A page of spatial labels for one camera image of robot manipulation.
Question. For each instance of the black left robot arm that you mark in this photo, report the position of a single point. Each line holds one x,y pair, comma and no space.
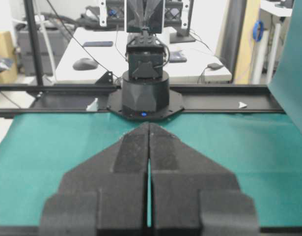
145,92

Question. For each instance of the black aluminium frame rail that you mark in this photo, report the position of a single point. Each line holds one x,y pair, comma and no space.
82,99

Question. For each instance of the dark smartphone on desk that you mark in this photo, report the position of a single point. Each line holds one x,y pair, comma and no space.
98,44

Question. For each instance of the black vertical frame post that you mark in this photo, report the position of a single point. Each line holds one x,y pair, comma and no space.
33,36

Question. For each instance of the black computer mouse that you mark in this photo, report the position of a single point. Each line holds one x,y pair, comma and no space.
85,64

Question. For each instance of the green table mat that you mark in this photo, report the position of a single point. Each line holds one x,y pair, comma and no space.
263,150

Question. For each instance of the grey computer mouse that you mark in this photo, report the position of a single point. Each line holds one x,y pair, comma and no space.
215,66

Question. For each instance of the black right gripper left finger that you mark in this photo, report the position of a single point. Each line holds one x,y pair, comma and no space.
104,195

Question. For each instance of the cardboard box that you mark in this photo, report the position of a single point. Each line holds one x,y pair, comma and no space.
7,51

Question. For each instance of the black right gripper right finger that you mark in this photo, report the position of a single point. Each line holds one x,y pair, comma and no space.
193,195

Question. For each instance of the white office desk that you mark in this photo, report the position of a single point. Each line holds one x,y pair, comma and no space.
187,64

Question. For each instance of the black monitor stand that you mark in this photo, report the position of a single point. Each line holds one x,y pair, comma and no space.
179,35

